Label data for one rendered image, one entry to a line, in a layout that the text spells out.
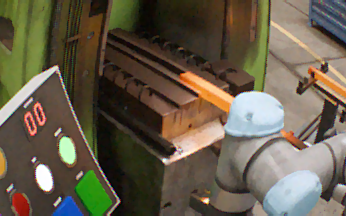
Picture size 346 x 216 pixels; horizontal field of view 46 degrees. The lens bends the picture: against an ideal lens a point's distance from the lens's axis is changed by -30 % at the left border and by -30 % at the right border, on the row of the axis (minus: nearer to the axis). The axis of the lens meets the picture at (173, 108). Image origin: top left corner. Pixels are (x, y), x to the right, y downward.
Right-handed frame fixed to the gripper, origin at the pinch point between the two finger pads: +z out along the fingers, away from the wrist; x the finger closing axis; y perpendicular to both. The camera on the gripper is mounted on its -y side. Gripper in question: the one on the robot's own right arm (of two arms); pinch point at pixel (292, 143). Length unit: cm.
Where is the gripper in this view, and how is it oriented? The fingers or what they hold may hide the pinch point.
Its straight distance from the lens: 107.4
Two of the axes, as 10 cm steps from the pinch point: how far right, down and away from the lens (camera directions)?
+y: -0.9, 8.6, 5.1
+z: -6.8, -4.3, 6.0
